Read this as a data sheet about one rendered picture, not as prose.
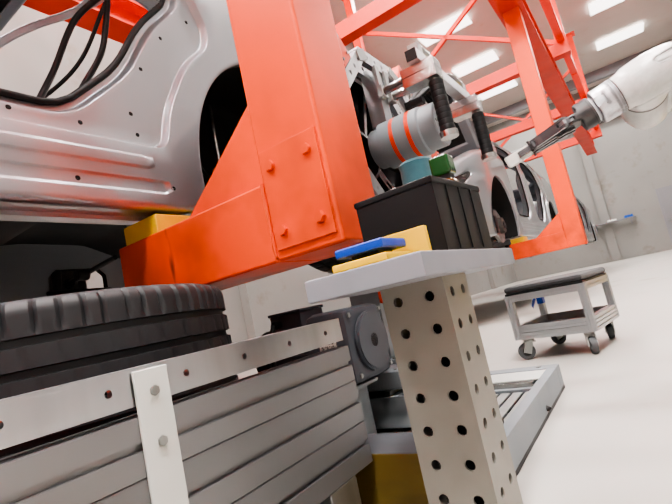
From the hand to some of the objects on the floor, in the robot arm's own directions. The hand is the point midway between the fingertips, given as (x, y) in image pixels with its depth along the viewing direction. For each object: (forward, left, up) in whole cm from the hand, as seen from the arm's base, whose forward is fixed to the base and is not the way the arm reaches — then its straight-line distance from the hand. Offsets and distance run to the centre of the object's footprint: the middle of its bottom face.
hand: (518, 156), depth 124 cm
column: (+14, +63, -71) cm, 96 cm away
